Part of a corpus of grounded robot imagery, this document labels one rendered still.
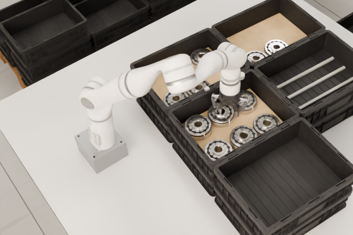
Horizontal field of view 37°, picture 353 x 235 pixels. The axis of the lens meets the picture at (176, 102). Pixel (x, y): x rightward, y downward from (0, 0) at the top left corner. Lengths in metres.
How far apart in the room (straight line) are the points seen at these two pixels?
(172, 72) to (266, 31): 0.99
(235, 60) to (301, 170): 0.49
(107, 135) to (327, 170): 0.82
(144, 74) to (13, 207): 1.57
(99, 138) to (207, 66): 0.58
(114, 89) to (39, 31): 1.45
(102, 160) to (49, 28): 1.23
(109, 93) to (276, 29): 0.99
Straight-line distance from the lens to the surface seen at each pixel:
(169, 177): 2.07
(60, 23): 3.11
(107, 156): 2.07
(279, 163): 1.96
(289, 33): 2.43
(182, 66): 1.51
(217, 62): 1.67
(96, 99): 1.79
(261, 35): 2.40
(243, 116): 2.07
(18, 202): 2.99
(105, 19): 3.25
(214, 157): 1.92
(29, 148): 2.27
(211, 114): 2.04
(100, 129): 1.96
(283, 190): 1.90
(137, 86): 1.63
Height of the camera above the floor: 2.44
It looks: 49 degrees down
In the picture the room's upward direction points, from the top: 5 degrees counter-clockwise
